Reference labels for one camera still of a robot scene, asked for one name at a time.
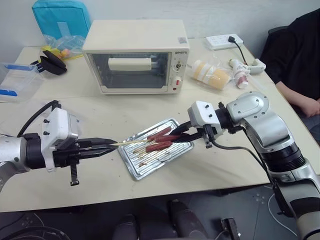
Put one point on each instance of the wooden skewer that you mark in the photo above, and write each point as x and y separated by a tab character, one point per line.
140	150
130	142

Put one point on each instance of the black bracket under table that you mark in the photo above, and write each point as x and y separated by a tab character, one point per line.
230	228

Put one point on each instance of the silver ribbed metal tray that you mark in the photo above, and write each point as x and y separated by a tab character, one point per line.
140	162

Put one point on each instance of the person in black shirt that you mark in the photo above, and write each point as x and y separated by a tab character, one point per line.
295	50

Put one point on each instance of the black folded gadget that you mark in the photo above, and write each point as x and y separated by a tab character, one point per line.
52	62

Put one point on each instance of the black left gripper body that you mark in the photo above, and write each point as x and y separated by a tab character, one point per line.
65	155

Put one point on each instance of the paper cups in plastic sleeve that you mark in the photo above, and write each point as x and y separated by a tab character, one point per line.
212	75

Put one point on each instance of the large dark rounded shape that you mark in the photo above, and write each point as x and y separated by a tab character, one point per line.
185	220

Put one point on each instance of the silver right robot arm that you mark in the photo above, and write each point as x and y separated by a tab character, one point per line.
270	130

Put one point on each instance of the white plastic clamp tool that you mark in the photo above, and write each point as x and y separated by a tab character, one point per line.
256	66

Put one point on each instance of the white bottle with red label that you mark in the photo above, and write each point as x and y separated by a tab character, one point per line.
241	77

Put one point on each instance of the person's bare hand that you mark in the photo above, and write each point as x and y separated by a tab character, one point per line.
310	108

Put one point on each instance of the blue fabric bag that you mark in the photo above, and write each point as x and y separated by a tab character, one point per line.
60	17

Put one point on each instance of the clear plastic bag with toys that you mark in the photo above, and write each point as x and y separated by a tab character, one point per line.
66	46

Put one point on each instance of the cream toaster oven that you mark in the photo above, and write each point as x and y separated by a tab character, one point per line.
130	50

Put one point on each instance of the clear box with blue clips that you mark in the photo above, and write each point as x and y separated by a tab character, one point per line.
17	82

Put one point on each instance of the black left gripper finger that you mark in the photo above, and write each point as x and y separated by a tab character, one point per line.
97	151
100	141

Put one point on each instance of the white power strip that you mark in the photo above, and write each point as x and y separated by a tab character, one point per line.
220	41

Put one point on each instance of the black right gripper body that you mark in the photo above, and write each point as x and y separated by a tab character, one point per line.
209	131

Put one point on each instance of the small dark rounded shape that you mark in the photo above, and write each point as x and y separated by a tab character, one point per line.
127	227

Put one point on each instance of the red sausage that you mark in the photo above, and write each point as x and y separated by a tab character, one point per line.
165	138
158	147
161	132

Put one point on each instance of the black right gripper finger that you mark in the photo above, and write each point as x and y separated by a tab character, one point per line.
187	137
181	128

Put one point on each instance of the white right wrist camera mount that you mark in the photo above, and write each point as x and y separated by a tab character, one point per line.
202	112

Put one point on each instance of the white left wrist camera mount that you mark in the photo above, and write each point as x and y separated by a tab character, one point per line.
58	120

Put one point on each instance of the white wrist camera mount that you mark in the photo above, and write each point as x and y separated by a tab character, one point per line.
58	120
202	112

